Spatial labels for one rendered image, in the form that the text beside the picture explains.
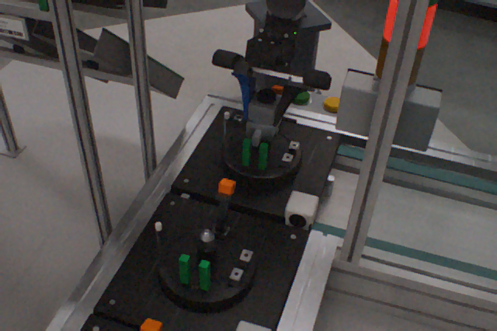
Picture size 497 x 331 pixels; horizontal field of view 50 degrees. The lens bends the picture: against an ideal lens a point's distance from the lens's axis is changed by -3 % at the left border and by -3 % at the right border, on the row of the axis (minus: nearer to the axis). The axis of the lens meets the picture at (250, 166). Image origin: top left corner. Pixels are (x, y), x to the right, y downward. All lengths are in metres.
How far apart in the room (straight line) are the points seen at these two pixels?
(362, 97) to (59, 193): 0.64
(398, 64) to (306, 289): 0.36
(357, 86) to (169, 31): 0.97
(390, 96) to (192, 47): 0.92
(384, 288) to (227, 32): 0.93
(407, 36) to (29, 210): 0.75
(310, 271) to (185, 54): 0.81
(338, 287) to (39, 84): 0.88
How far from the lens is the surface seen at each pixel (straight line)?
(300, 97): 1.12
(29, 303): 0.95
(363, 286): 0.88
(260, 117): 0.88
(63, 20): 0.69
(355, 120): 0.71
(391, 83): 0.64
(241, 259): 0.77
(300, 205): 0.87
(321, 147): 1.01
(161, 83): 1.02
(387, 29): 0.64
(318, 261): 0.85
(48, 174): 1.15
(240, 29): 1.59
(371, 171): 0.73
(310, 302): 0.79
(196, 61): 1.44
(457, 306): 0.89
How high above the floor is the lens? 1.61
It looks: 42 degrees down
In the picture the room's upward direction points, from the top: 3 degrees clockwise
